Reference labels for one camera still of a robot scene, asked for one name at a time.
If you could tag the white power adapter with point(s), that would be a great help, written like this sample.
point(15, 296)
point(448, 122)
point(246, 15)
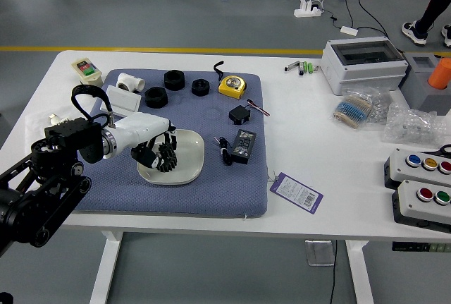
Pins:
point(349, 30)

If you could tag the blue-yellow-red button box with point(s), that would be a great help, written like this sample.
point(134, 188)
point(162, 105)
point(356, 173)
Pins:
point(398, 168)

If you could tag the large black hex nut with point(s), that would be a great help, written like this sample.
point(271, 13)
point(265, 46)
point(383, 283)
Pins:
point(174, 80)
point(155, 97)

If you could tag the yellow tape measure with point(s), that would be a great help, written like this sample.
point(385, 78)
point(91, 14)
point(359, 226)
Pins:
point(232, 86)

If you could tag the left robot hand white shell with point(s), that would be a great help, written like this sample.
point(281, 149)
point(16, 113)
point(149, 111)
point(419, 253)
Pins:
point(141, 127)

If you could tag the black digital display meter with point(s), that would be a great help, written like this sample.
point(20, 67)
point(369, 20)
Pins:
point(243, 146)

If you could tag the white wall switch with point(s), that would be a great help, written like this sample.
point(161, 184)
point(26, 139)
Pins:
point(123, 99)

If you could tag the metal bracket under table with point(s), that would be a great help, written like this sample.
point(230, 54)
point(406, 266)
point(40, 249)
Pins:
point(319, 253)

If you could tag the white table leg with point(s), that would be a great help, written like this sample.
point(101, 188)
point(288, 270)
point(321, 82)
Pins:
point(361, 275)
point(105, 268)

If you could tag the white plastic bag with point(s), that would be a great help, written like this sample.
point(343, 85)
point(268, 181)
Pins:
point(37, 122)

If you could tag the blue-grey quilted mat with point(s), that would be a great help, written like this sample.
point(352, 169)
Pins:
point(211, 191)

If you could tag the black scissors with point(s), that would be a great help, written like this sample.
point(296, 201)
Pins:
point(445, 150)

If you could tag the white square plate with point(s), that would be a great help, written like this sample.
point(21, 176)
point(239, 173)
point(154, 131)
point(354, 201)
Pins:
point(192, 156)

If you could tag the green battery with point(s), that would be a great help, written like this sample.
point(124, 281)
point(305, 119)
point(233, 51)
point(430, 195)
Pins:
point(311, 68)
point(307, 67)

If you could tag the white pipe tee fitting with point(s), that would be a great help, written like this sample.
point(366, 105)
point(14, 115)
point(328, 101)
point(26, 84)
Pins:
point(128, 82)

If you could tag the white power strip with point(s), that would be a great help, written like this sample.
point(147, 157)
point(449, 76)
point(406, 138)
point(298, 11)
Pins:
point(307, 12)

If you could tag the orange cylinder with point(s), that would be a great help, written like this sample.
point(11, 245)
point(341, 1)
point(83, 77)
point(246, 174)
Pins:
point(440, 74)

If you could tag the grey block holder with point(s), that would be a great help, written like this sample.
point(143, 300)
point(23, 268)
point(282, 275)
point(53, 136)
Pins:
point(419, 89)

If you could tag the red-green button box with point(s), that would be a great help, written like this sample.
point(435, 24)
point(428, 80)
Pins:
point(408, 205)

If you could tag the black table control panel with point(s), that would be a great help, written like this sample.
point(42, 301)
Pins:
point(419, 247)

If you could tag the smaller black hex nut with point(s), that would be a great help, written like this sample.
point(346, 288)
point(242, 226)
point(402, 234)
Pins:
point(201, 87)

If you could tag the clear bag of screws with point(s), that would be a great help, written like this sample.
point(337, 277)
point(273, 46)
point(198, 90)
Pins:
point(381, 106)

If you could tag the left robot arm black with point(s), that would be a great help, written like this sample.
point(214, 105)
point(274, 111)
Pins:
point(70, 135)

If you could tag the grey enclosure with clear lid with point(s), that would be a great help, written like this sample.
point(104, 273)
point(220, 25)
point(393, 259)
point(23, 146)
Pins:
point(366, 71)

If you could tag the beige red-green push-button switch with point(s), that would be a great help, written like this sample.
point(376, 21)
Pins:
point(86, 71)

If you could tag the big black gear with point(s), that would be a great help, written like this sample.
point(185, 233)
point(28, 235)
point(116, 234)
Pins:
point(169, 165)

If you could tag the bubble wrap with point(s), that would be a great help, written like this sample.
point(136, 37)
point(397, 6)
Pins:
point(412, 126)

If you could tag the small white bulb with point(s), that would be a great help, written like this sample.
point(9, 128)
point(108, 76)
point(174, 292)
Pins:
point(56, 119)

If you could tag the person in blue and white shoes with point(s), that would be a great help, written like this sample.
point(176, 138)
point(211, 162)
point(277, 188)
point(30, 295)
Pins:
point(428, 11)

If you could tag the purple paper tag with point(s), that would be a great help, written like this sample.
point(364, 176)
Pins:
point(296, 194)

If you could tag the bag of blue resistors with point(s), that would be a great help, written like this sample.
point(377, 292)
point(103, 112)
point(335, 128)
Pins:
point(352, 108)

